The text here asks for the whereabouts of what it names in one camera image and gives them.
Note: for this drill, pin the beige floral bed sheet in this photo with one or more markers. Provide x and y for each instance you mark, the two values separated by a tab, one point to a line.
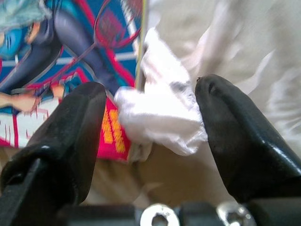
178	171

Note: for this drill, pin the white tissue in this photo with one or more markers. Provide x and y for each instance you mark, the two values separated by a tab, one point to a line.
160	117

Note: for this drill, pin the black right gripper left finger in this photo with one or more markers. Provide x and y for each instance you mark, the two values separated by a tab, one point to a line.
58	153

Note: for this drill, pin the colourful anime comic book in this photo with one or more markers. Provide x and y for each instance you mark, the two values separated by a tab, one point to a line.
70	35

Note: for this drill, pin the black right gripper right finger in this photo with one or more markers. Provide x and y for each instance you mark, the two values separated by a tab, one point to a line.
247	153

